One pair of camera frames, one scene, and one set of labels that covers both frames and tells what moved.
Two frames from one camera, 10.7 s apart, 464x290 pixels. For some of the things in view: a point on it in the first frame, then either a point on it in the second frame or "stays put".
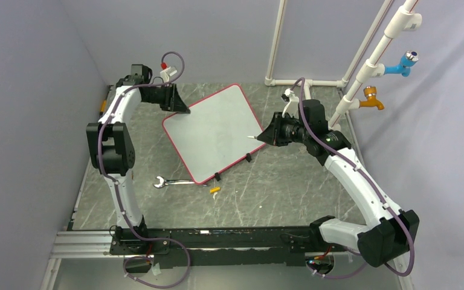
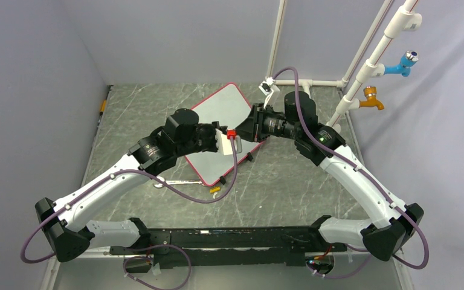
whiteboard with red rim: (214, 135) stays put
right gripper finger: (268, 135) -> (248, 130)
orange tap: (370, 92) stays put
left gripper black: (173, 101) -> (211, 127)
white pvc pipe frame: (403, 20) stays put
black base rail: (250, 246) stays put
